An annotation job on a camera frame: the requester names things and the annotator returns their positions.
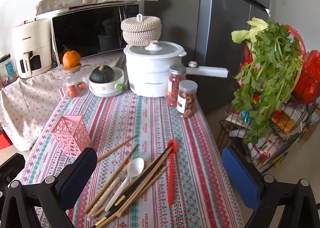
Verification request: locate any white plastic spoon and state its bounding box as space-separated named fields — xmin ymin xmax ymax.
xmin=104 ymin=157 xmax=145 ymax=212

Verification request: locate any red box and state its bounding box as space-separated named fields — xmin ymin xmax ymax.
xmin=0 ymin=132 xmax=12 ymax=147

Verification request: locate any white electric cooking pot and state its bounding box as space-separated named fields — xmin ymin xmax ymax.
xmin=123 ymin=41 xmax=229 ymax=98

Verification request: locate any bunch of green celery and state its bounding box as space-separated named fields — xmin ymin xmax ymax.
xmin=231 ymin=18 xmax=304 ymax=145

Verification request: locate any striped patterned tablecloth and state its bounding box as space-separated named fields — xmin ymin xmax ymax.
xmin=19 ymin=88 xmax=244 ymax=228

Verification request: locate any black wire rack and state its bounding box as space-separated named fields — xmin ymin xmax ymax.
xmin=217 ymin=38 xmax=320 ymax=173

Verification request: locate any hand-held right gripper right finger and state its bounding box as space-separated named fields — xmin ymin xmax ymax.
xmin=221 ymin=145 xmax=320 ymax=228

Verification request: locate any bundle of mixed chopsticks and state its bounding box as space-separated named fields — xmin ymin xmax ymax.
xmin=86 ymin=147 xmax=173 ymax=227

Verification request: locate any black microwave oven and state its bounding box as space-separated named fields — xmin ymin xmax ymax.
xmin=51 ymin=4 xmax=145 ymax=65

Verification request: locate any pile of packaged foods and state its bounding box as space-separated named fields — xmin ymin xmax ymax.
xmin=225 ymin=103 xmax=315 ymax=168

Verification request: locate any jar of dried fruit rings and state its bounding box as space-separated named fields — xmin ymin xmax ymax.
xmin=176 ymin=80 xmax=198 ymax=118

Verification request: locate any pink perforated utensil holder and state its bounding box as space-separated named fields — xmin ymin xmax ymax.
xmin=49 ymin=115 xmax=92 ymax=155

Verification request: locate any jar of red dried fruit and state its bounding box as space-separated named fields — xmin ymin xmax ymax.
xmin=167 ymin=64 xmax=187 ymax=107

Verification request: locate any clear jar with black lid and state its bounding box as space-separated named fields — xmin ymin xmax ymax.
xmin=0 ymin=54 xmax=19 ymax=89

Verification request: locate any napa cabbage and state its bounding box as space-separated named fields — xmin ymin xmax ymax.
xmin=231 ymin=17 xmax=269 ymax=44

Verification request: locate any grey refrigerator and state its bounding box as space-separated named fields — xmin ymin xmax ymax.
xmin=144 ymin=0 xmax=274 ymax=116

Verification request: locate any glass jar with wooden lid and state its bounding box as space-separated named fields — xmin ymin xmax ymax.
xmin=62 ymin=64 xmax=88 ymax=99

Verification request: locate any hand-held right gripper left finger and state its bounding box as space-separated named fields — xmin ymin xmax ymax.
xmin=0 ymin=147 xmax=98 ymax=228

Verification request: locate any red silicone spoon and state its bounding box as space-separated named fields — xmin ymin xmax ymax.
xmin=167 ymin=139 xmax=178 ymax=205

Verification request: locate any ceramic bowl with green handle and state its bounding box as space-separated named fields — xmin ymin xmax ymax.
xmin=89 ymin=67 xmax=128 ymax=98

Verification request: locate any orange tangerine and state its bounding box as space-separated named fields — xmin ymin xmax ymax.
xmin=62 ymin=45 xmax=82 ymax=68

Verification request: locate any red plastic bag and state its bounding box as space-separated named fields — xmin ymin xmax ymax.
xmin=292 ymin=49 xmax=320 ymax=105
xmin=239 ymin=24 xmax=307 ymax=86

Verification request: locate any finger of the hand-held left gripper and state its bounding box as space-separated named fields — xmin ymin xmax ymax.
xmin=0 ymin=152 xmax=26 ymax=193

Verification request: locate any dark green pumpkin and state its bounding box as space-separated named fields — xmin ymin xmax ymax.
xmin=89 ymin=65 xmax=115 ymax=84

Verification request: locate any cream air fryer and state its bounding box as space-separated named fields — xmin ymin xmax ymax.
xmin=12 ymin=17 xmax=54 ymax=79

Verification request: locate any white small-flower cloth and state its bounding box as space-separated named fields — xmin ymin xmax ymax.
xmin=0 ymin=53 xmax=128 ymax=152

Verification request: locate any woven rope basket with lid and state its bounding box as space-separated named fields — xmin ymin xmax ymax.
xmin=121 ymin=14 xmax=162 ymax=47

